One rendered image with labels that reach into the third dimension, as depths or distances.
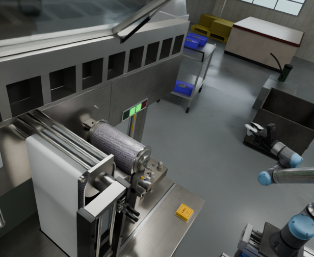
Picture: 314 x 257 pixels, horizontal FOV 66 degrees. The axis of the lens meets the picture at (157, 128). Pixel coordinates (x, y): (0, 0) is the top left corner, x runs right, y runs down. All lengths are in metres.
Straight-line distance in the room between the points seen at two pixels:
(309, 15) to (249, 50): 2.72
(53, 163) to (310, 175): 1.08
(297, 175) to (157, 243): 0.74
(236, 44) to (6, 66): 6.71
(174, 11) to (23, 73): 4.80
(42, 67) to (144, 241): 0.86
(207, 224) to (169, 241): 1.29
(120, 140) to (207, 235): 1.62
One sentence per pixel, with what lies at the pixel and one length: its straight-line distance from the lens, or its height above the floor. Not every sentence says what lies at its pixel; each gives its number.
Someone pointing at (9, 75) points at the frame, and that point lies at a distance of 0.87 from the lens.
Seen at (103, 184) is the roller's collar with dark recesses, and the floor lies 1.36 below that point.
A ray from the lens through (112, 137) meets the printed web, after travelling 1.07.
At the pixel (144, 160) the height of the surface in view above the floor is 1.28.
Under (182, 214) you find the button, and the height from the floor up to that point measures 0.92.
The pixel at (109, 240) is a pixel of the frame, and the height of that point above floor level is 1.20.
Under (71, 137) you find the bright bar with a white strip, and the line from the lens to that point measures 0.86.
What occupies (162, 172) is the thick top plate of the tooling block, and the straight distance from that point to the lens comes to 1.35.
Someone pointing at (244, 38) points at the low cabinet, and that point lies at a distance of 7.18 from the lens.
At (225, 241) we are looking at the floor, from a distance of 2.51.
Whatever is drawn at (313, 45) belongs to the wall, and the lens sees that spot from 9.45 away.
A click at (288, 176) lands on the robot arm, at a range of 1.38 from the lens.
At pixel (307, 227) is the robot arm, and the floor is 1.04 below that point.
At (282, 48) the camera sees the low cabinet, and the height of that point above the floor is 0.59.
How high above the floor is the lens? 1.99
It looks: 36 degrees down
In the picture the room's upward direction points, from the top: 13 degrees clockwise
